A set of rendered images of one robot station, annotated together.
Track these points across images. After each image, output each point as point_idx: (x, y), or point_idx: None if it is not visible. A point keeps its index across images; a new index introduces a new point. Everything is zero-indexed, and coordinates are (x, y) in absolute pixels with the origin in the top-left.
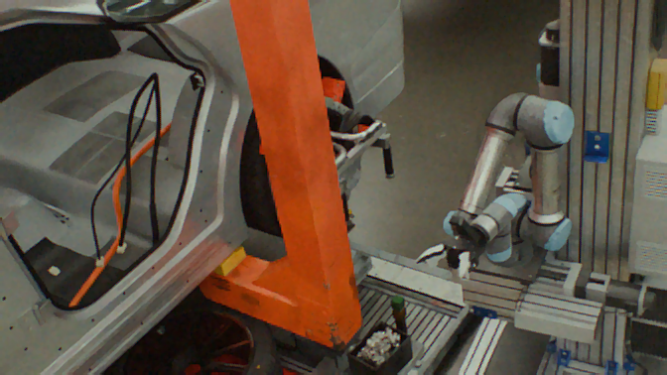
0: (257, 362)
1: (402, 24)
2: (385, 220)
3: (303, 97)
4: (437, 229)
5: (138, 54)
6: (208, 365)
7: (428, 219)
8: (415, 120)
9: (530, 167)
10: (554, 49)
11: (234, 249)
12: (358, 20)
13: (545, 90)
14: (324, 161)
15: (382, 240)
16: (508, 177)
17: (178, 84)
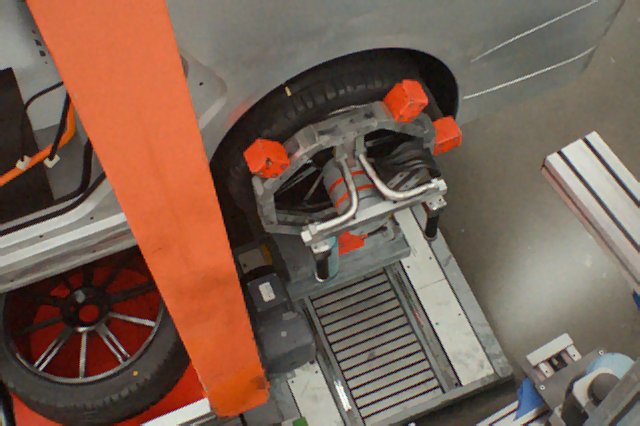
0: (138, 366)
1: (614, 9)
2: (488, 183)
3: (181, 269)
4: (533, 240)
5: None
6: (98, 328)
7: (536, 217)
8: None
9: (573, 380)
10: (582, 415)
11: None
12: (515, 9)
13: (559, 420)
14: (218, 310)
15: (462, 211)
16: (554, 354)
17: None
